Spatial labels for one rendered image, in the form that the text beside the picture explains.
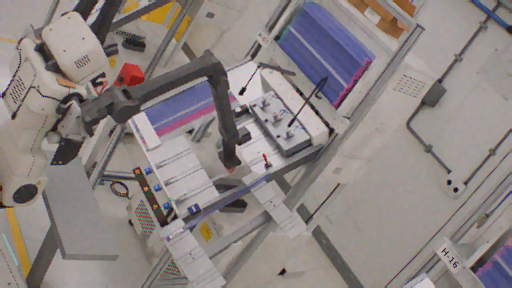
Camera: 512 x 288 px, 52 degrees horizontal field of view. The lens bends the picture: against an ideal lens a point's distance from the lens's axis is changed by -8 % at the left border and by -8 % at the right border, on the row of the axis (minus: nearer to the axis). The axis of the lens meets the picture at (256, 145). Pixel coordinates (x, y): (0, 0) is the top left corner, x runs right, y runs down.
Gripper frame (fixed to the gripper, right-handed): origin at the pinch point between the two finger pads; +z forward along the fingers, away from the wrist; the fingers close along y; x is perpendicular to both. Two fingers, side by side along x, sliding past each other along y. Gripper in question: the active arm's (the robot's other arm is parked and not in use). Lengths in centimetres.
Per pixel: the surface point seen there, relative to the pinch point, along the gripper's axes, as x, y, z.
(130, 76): 15, 91, 8
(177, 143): 13.0, 28.9, 3.5
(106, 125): 35, 94, 40
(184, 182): 19.4, 7.0, 4.4
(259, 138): -20.0, 9.8, -0.8
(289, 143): -27.1, -4.4, -7.6
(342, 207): -108, 39, 150
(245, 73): -35, 51, -3
